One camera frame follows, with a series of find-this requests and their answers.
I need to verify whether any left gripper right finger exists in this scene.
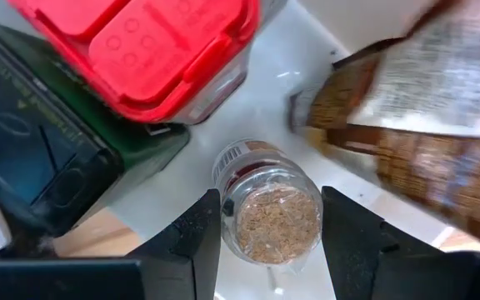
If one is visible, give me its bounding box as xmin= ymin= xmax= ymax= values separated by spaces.
xmin=321 ymin=186 xmax=480 ymax=300

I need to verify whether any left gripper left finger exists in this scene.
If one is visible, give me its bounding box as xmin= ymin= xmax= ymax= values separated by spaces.
xmin=0 ymin=188 xmax=223 ymax=300

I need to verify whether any small brown spice jar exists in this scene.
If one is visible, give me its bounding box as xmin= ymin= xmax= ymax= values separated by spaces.
xmin=211 ymin=138 xmax=324 ymax=267

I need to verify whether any red orange snack bag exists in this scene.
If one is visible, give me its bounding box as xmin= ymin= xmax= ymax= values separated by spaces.
xmin=288 ymin=0 xmax=480 ymax=251

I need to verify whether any green black pepper tin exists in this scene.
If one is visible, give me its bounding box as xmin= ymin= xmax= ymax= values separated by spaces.
xmin=0 ymin=14 xmax=192 ymax=241

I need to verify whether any smoked paprika tin red lid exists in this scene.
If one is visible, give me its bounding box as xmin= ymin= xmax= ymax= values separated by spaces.
xmin=6 ymin=0 xmax=262 ymax=126

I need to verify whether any clear bin of bottles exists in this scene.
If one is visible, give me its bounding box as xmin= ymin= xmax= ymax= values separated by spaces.
xmin=106 ymin=0 xmax=453 ymax=300

